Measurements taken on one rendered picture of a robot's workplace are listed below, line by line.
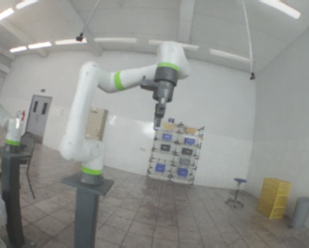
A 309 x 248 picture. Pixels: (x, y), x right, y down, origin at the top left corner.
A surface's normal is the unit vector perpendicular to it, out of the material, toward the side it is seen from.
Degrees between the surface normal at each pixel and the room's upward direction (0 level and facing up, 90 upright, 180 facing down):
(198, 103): 90
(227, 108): 90
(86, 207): 90
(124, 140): 90
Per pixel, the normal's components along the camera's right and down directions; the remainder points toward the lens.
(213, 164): -0.09, -0.12
